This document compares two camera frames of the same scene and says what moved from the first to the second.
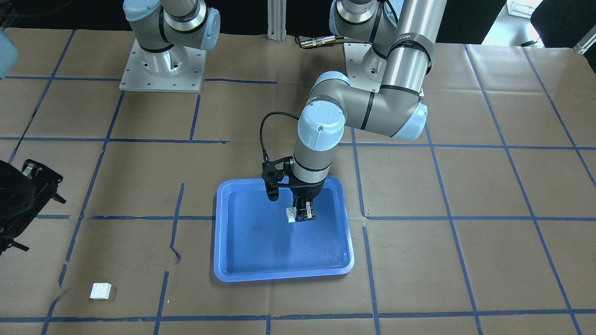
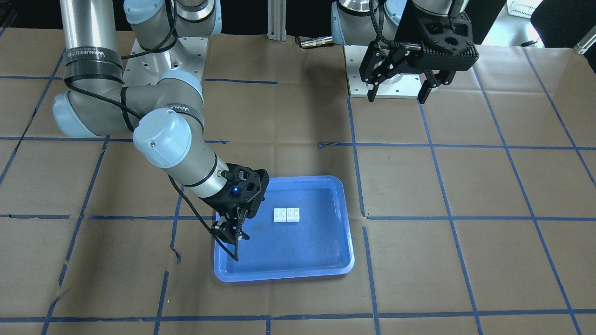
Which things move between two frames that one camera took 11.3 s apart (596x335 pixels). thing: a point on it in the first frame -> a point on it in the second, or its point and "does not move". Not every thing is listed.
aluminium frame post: x=276 y=14 does not move
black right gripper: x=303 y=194 -> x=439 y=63
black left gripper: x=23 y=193 -> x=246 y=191
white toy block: x=291 y=212 does not move
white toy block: x=100 y=291 -> x=280 y=215
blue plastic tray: x=253 y=240 does not move
